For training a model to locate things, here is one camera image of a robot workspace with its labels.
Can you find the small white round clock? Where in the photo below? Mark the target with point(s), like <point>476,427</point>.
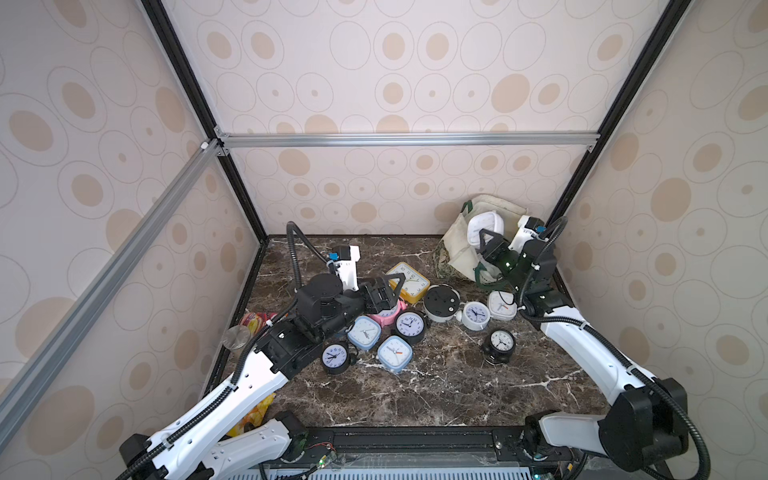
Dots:
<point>474,316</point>

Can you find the small black twin-bell clock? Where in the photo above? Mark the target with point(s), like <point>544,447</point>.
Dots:
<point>498,346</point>

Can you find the white square orange-number clock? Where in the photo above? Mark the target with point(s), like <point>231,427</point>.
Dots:
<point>502,305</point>

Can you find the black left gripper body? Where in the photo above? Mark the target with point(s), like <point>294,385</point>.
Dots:
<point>369,300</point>

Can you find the Fox's candy bag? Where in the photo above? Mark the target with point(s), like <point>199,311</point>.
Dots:
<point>254,322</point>

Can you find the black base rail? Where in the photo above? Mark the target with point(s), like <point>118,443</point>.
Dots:
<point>425,452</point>

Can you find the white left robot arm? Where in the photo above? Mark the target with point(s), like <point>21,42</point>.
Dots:
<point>328,299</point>

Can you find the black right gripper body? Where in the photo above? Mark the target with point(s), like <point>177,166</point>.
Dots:
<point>501,255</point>

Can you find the aluminium frame bar rear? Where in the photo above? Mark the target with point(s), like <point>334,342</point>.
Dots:
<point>228,141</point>

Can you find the blue square orange-hand clock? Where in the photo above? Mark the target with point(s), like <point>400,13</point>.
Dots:
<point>394,354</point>

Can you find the cream canvas tote bag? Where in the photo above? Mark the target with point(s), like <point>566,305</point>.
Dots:
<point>458,253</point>

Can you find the aluminium frame bar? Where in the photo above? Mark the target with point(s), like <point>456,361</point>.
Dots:
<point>42,369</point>
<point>228,141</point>

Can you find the small black round clock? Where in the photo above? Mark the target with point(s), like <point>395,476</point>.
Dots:
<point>337,357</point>

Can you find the yellow square alarm clock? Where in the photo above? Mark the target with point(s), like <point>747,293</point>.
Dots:
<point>415,286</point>

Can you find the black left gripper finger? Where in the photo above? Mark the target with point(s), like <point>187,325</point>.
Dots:
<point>389,286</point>
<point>393,304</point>

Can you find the black twin-bell alarm clock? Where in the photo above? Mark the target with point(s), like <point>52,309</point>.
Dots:
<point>411,325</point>

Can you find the white clock black back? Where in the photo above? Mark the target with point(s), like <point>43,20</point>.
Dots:
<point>441,303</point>

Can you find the pink twin-bell alarm clock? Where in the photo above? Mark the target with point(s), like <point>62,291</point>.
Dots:
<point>386,318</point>

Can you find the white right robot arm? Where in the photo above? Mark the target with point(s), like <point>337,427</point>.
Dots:
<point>647,422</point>

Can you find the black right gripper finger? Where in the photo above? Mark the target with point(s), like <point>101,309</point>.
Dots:
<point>491,258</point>
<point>491,241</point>

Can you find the aluminium frame bar left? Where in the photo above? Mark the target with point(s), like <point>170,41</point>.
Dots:
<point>42,369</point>

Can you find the clear plastic jar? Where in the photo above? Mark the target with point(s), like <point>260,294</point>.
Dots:
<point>235,339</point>

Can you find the white square alarm clock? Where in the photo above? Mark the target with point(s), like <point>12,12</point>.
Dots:
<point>490,220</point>

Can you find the yellow snack packet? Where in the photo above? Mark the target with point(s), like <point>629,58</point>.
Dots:
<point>253,419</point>

